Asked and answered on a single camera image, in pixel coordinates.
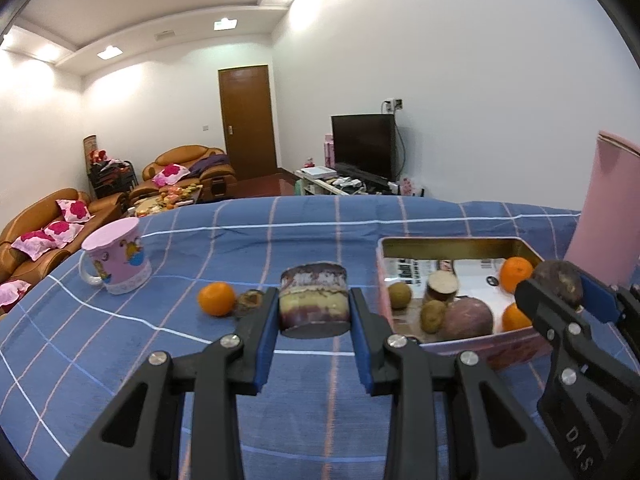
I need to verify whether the pink tin lid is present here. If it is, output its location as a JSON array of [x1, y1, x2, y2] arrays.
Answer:
[[565, 130, 640, 286]]

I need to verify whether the orange tangerine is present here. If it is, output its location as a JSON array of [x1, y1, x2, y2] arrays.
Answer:
[[501, 302, 533, 333], [499, 256, 535, 293], [198, 282, 236, 317]]

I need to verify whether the blue checked cloth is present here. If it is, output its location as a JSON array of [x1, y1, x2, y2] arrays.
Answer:
[[0, 196, 640, 480]]

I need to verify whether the brown leather armchair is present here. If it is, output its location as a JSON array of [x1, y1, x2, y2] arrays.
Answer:
[[129, 145, 238, 206]]

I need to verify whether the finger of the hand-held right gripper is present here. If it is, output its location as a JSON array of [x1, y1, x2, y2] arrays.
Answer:
[[515, 278, 640, 461], [580, 271, 640, 361]]

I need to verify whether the black storage rack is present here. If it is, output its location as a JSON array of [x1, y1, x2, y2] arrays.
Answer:
[[87, 160, 138, 198]]

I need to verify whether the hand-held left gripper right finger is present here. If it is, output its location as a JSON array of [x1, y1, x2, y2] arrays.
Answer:
[[350, 287, 571, 480]]

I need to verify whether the brown wooden door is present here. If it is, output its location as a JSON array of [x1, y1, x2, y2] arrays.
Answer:
[[218, 64, 278, 181]]

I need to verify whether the pink floral cushion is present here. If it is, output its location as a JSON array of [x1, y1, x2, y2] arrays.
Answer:
[[152, 164, 191, 188], [56, 199, 96, 223], [0, 280, 32, 313], [44, 220, 85, 248], [10, 230, 53, 261]]

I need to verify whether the round purple root vegetable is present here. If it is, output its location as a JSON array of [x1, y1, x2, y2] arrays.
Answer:
[[440, 297, 495, 341]]

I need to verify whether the black television cable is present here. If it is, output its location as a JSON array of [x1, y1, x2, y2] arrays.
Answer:
[[395, 112, 407, 181]]

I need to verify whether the brown leather sofa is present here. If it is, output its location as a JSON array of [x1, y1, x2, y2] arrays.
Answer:
[[0, 188, 128, 291]]

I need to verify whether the black television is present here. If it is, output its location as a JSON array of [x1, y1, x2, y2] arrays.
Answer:
[[331, 114, 399, 181]]

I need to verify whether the cut yam chunk beige face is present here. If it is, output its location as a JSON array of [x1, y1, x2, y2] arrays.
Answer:
[[424, 270, 460, 306]]

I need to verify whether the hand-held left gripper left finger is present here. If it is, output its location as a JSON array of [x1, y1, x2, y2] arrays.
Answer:
[[55, 287, 281, 480]]

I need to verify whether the coffee table with snacks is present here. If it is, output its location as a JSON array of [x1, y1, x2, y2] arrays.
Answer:
[[127, 185, 203, 218]]

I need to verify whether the wrinkled brown passion fruit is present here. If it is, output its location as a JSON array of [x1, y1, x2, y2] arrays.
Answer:
[[235, 290, 266, 317]]

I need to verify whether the white printed paper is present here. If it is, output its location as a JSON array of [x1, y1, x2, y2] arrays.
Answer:
[[390, 257, 506, 306]]

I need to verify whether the white television stand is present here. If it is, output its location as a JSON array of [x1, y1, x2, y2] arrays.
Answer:
[[295, 166, 426, 198]]

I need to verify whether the purple white banded yam chunk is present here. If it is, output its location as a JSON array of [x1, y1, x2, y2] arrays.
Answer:
[[278, 262, 351, 338]]

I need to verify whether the dark purple passion fruit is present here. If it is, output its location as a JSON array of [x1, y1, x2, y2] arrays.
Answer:
[[532, 259, 585, 308]]

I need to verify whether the purple cloth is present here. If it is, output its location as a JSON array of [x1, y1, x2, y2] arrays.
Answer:
[[187, 154, 232, 178]]

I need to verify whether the pink cartoon mug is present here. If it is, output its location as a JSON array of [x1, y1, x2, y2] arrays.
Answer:
[[79, 217, 152, 296]]

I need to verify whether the pink tin box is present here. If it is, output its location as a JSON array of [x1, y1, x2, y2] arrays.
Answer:
[[376, 236, 556, 371]]

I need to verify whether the pink floral bag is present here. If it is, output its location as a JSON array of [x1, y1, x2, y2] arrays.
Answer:
[[397, 175, 426, 197]]

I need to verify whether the brown kiwi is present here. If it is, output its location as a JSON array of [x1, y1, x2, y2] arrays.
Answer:
[[419, 300, 447, 333], [388, 282, 413, 310]]

